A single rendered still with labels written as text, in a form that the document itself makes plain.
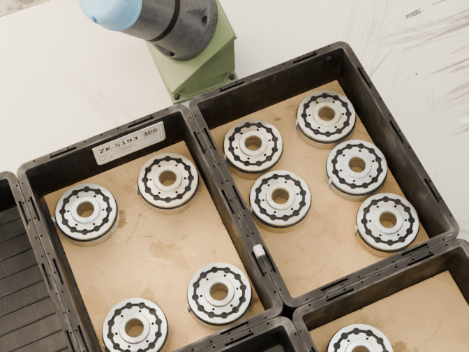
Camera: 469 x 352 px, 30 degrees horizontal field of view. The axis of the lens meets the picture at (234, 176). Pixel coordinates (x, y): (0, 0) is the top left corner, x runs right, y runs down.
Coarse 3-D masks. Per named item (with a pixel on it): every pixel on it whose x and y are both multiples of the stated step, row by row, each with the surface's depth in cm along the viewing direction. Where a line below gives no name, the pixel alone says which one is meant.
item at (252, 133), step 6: (246, 132) 150; (252, 132) 150; (258, 132) 150; (240, 138) 150; (246, 138) 150; (258, 138) 150; (264, 138) 150; (240, 144) 149; (264, 144) 149; (246, 150) 149; (258, 150) 148; (264, 150) 149; (252, 156) 149
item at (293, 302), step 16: (320, 48) 150; (336, 48) 150; (288, 64) 148; (352, 64) 148; (240, 80) 147; (256, 80) 147; (368, 80) 147; (208, 96) 146; (192, 112) 145; (384, 112) 144; (208, 128) 144; (208, 144) 142; (400, 144) 141; (416, 160) 140; (224, 176) 140; (432, 192) 139; (240, 208) 137; (448, 208) 136; (448, 224) 135; (256, 240) 135; (432, 240) 134; (448, 240) 134; (400, 256) 133; (272, 272) 132; (352, 272) 132; (368, 272) 132; (320, 288) 131; (336, 288) 131; (288, 304) 130; (304, 304) 130
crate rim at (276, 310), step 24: (144, 120) 145; (192, 120) 144; (96, 144) 143; (24, 168) 141; (216, 168) 140; (24, 192) 139; (240, 216) 136; (48, 240) 135; (264, 264) 133; (72, 312) 130; (264, 312) 129; (216, 336) 128
